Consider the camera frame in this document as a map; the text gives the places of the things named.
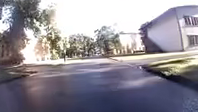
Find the round-crowned green tree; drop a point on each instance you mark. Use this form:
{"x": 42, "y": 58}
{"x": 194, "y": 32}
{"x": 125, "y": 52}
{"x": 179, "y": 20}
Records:
{"x": 106, "y": 39}

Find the broad dark green tree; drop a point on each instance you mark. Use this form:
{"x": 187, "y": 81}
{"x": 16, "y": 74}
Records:
{"x": 80, "y": 46}

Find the pale brick building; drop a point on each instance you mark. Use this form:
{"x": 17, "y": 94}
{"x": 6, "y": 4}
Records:
{"x": 130, "y": 41}

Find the grey asphalt road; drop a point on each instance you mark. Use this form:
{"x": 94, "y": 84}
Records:
{"x": 89, "y": 89}

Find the thin dark pole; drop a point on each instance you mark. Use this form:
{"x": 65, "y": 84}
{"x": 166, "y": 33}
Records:
{"x": 64, "y": 56}

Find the flat lawn before buildings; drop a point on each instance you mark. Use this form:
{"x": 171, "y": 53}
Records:
{"x": 160, "y": 54}

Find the pale grey gabled building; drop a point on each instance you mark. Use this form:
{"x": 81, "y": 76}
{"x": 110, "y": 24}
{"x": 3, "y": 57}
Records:
{"x": 167, "y": 33}

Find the large thick-trunked tree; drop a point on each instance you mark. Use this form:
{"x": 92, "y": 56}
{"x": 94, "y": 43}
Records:
{"x": 16, "y": 37}

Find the grass verge with kerb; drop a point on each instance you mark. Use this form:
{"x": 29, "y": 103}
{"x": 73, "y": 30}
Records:
{"x": 185, "y": 71}

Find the shaded grass verge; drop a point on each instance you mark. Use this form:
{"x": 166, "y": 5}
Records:
{"x": 3, "y": 74}

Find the brick building behind trees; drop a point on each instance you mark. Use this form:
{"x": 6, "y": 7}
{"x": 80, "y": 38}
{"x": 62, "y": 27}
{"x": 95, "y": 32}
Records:
{"x": 0, "y": 52}

